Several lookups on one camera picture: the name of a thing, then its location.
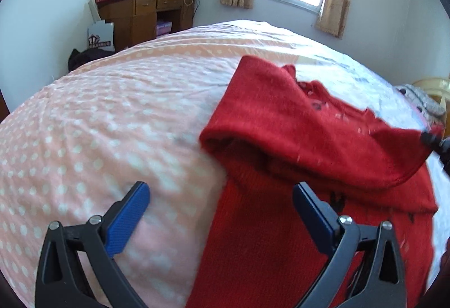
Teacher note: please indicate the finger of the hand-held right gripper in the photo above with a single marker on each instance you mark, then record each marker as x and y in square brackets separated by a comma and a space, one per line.
[431, 139]

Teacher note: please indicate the grey cloth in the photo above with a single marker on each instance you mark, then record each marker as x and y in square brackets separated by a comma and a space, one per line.
[422, 97]

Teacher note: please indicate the purple box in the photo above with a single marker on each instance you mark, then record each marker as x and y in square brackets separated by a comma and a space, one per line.
[164, 28]

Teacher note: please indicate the bed with dotted sheet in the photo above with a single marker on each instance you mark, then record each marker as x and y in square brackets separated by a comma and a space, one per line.
[105, 118]

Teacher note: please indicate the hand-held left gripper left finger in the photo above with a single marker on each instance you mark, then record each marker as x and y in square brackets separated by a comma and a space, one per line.
[130, 220]

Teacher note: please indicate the red knit sweater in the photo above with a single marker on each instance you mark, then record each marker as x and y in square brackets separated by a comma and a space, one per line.
[281, 111]

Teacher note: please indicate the white board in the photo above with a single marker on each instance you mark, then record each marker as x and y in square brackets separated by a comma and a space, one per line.
[93, 11]

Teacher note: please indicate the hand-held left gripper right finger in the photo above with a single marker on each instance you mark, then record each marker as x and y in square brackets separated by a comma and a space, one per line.
[313, 220]

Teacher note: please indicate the brown wooden desk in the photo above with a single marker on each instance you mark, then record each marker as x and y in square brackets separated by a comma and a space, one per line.
[140, 19]

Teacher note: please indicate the dark bag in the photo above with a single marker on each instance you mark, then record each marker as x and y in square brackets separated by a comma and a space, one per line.
[84, 56]

